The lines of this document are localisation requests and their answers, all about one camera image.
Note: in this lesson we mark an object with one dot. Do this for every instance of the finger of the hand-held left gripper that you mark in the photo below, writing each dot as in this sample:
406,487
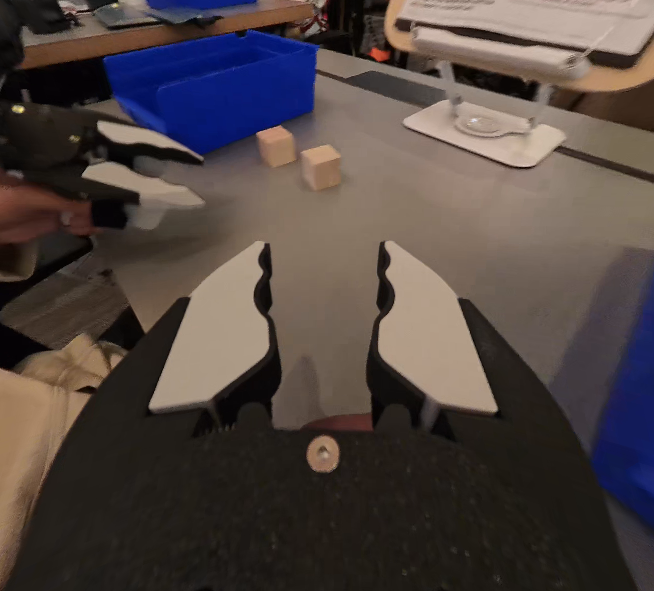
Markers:
143,139
148,192

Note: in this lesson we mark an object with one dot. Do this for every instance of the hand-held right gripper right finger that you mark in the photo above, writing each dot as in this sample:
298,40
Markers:
434,345

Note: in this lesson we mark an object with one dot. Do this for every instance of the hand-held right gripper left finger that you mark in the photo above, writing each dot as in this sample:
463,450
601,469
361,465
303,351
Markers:
214,345

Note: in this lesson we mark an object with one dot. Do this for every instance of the wooden cube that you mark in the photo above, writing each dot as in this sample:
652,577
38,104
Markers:
321,167
276,146

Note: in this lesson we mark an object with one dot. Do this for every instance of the person's left hand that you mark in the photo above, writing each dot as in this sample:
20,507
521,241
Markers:
30,213

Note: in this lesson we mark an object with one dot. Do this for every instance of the brown wooden table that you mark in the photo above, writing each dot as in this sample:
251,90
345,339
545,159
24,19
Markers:
153,42

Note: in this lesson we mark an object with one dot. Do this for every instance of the dark laptop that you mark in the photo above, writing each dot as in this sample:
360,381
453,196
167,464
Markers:
122,16

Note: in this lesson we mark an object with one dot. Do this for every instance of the dark blue cloth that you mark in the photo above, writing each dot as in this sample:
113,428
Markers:
179,16

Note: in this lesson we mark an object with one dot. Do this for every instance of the person's beige clothing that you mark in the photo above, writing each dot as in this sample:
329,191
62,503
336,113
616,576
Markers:
30,422

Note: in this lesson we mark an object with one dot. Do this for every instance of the white document stand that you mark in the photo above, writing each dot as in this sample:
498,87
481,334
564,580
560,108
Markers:
531,146

